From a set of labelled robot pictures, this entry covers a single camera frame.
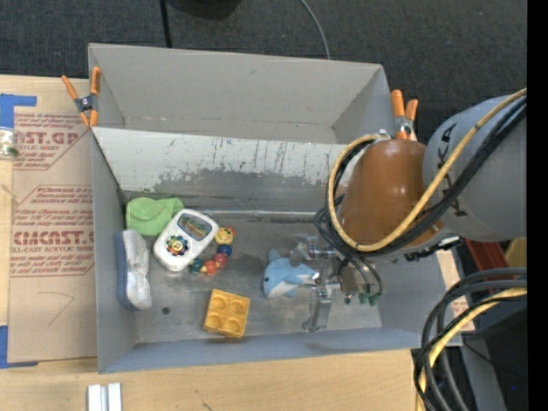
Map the blue plush dolphin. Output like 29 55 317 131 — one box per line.
261 248 320 300

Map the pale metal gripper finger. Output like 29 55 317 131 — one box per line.
290 234 339 267
301 285 334 333

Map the white toy music player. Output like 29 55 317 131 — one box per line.
152 208 221 273

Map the blue and white sponge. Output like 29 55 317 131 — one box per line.
113 229 153 313

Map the grey metal bin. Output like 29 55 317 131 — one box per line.
87 43 464 374

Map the green cloth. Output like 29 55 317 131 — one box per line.
125 196 186 237

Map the brown cardboard board red print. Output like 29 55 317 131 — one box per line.
0 74 100 370

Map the colourful bead ring rattle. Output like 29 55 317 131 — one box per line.
188 225 238 277

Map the yellow toy brick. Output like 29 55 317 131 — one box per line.
202 289 252 339

